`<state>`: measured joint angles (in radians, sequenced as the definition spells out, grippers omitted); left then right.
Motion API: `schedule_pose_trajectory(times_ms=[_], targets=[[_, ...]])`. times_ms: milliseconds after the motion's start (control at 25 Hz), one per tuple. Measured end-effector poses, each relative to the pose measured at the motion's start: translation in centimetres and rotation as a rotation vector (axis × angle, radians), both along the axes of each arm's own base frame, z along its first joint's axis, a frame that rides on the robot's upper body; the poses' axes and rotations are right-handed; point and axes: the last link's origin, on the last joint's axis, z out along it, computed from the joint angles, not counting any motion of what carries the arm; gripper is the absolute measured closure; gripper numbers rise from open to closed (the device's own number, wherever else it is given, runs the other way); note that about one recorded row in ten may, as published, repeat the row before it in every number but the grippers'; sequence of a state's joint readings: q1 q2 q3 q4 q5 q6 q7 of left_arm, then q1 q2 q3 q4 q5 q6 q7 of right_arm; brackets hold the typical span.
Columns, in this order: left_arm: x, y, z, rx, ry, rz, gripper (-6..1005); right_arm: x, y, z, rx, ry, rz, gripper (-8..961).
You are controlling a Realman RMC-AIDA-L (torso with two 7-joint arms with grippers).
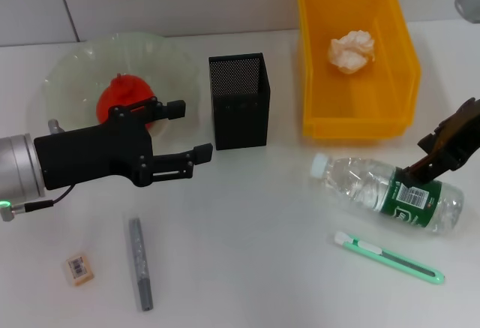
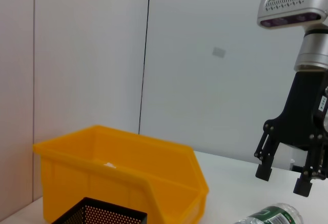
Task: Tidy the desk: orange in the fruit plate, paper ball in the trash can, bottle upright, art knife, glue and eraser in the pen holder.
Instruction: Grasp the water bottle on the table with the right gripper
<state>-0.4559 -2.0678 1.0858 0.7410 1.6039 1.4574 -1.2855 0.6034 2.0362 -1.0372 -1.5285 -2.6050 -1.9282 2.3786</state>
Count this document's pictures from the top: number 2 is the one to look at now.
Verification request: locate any clear bottle with green label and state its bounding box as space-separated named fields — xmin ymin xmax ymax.
xmin=234 ymin=202 xmax=304 ymax=224

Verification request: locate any black mesh pen holder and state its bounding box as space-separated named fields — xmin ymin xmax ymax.
xmin=51 ymin=197 xmax=149 ymax=224

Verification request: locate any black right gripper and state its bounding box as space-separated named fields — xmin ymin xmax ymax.
xmin=254 ymin=70 xmax=328 ymax=197

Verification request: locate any yellow plastic bin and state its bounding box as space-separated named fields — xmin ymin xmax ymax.
xmin=32 ymin=124 xmax=210 ymax=224

